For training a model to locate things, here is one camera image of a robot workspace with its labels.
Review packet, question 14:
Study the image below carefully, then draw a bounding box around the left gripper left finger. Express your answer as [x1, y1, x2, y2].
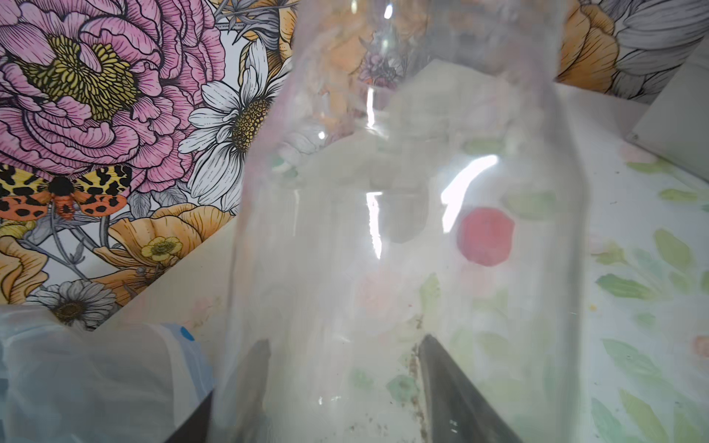
[167, 340, 271, 442]

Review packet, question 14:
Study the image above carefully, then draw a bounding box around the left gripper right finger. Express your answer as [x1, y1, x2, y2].
[418, 334, 521, 443]

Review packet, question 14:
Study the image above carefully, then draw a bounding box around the red-lid peanut jar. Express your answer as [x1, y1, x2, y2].
[215, 1, 586, 442]

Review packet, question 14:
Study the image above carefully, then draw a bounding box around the black trash bin with liner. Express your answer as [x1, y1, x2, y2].
[1, 306, 215, 442]

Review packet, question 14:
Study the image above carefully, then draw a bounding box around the red jar lid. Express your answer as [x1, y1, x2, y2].
[456, 208, 515, 267]

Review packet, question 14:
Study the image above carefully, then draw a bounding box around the silver first aid case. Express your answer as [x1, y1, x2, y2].
[627, 39, 709, 180]

